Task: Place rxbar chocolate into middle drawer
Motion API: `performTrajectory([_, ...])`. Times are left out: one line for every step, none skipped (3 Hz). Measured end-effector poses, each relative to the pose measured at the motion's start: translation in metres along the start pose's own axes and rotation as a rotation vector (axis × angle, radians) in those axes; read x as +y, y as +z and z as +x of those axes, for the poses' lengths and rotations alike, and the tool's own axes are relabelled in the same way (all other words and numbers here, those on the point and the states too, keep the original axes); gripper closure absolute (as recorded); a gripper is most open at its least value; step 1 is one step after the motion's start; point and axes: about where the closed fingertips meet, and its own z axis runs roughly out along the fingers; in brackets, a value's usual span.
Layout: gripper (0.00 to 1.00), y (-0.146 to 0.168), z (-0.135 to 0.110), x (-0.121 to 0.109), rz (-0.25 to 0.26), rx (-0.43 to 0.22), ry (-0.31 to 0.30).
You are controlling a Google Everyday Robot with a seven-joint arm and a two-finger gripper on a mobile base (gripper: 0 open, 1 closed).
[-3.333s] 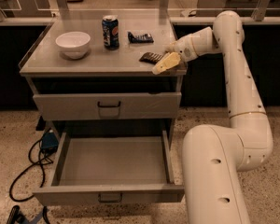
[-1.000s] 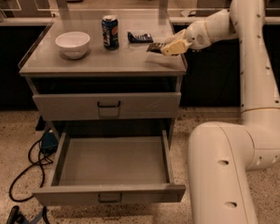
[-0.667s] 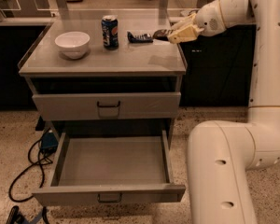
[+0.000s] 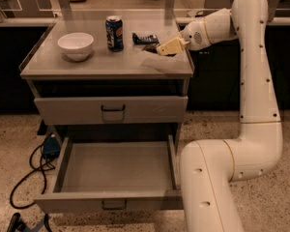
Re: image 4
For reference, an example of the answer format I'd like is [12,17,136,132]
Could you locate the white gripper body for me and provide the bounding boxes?
[181,9,232,51]

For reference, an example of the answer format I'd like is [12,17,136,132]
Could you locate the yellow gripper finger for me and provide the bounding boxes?
[157,37,189,56]

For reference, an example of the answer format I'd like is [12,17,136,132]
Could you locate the brown rxbar chocolate bar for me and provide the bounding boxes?
[143,43,158,54]

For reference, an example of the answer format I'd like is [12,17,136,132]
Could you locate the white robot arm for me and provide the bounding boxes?
[157,0,283,232]

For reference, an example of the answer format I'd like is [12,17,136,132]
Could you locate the grey metal drawer cabinet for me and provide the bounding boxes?
[21,10,193,144]

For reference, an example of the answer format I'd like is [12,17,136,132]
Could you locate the open grey middle drawer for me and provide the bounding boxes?
[35,138,183,214]

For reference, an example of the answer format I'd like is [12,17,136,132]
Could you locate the closed grey upper drawer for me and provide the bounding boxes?
[35,96,188,125]

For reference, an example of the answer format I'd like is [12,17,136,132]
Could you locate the blue snack wrapper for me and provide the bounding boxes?
[132,33,159,44]

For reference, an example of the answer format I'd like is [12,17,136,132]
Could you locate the black counter cabinet right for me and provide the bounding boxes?
[188,26,290,110]

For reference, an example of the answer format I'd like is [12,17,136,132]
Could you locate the black counter cabinet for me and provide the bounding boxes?
[188,26,290,110]
[0,27,46,114]

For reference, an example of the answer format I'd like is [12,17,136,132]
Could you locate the blue pepsi can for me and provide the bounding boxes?
[105,15,124,52]

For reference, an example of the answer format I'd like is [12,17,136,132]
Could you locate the white ceramic bowl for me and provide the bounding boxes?
[57,32,94,62]

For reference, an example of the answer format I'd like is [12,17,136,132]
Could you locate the blue power box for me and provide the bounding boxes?
[42,136,61,159]

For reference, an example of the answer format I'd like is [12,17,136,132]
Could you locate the black counter cabinet left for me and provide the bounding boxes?
[0,27,46,114]

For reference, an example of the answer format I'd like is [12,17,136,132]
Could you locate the black object bottom left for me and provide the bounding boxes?
[6,212,53,232]

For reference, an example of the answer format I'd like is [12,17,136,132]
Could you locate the black floor cable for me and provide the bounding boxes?
[9,143,57,210]

